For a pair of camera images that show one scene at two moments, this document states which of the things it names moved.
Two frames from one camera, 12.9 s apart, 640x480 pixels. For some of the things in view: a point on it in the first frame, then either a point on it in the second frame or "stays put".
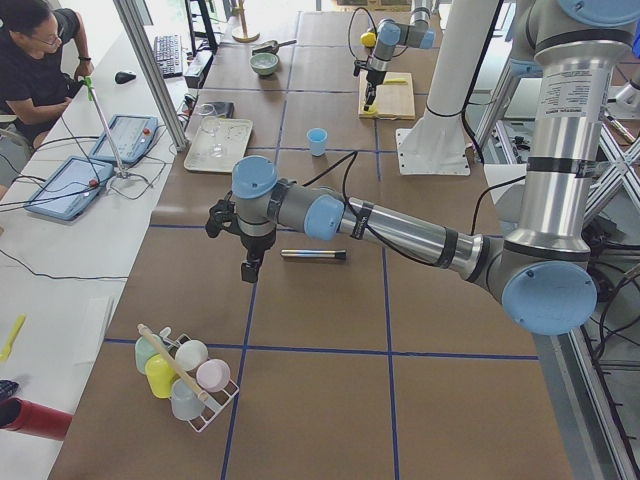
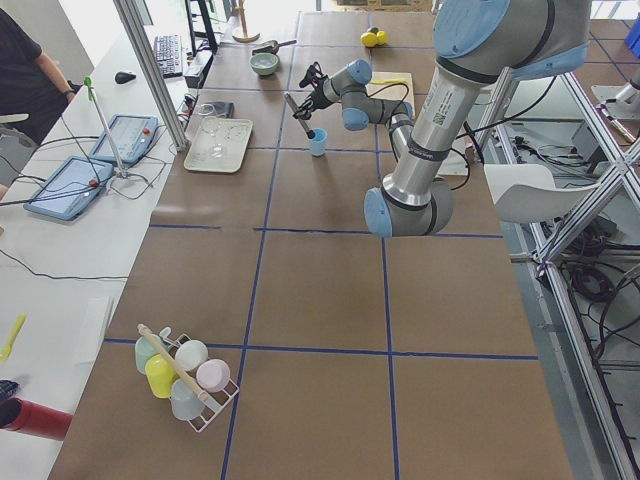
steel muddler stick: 314,253 → 310,134
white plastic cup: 191,354 stays put
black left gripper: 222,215 → 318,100
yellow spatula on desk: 5,354 stays put
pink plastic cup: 212,374 stays put
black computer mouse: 122,77 stays put
